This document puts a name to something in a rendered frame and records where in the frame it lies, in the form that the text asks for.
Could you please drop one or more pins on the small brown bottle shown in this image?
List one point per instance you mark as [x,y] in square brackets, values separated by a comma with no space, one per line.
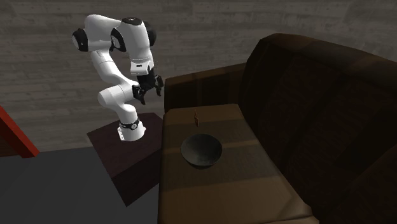
[196,119]

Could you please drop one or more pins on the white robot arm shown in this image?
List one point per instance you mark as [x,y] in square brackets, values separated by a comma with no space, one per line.
[136,37]

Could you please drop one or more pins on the dark robot stand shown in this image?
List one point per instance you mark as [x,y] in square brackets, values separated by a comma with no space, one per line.
[130,161]

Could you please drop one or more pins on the red slanted frame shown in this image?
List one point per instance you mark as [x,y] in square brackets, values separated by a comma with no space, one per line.
[15,136]

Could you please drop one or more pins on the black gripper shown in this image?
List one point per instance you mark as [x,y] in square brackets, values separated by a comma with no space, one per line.
[147,80]

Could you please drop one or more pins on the brown sofa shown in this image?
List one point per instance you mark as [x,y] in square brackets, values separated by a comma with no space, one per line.
[310,124]

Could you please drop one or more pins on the black bowl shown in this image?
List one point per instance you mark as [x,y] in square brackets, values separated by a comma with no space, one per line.
[201,152]

